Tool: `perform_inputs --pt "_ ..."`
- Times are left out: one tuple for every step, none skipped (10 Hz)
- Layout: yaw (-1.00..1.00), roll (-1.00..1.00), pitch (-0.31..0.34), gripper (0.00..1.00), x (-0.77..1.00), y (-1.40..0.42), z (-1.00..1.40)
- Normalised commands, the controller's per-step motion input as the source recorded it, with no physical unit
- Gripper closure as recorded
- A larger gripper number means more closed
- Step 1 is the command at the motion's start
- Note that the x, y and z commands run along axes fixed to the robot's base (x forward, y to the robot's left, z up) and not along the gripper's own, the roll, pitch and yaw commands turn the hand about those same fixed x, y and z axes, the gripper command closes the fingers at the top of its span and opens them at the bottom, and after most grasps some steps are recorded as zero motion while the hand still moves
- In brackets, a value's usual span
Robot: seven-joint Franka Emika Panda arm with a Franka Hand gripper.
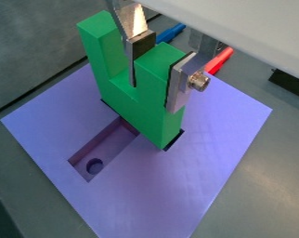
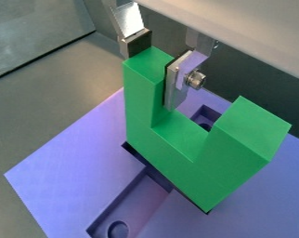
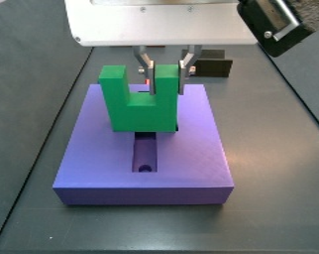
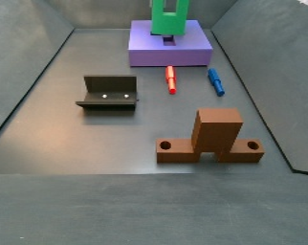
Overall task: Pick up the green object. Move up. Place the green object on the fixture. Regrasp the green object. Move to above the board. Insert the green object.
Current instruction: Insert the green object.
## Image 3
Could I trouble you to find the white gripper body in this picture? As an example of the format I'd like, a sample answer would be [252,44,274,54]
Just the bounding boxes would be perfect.
[65,0,254,47]

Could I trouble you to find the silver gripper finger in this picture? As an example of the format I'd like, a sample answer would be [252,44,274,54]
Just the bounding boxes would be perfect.
[132,46,156,95]
[178,45,202,95]

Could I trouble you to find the green U-shaped block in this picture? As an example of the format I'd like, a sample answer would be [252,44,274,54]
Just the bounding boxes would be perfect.
[98,64,180,132]

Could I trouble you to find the black fixture stand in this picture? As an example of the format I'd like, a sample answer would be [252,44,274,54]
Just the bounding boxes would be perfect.
[190,50,233,77]

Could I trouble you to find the purple board with cross slot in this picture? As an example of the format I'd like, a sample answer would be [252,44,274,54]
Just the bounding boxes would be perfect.
[53,84,234,205]

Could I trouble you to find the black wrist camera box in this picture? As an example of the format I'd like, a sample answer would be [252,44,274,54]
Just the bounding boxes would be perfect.
[237,0,319,57]

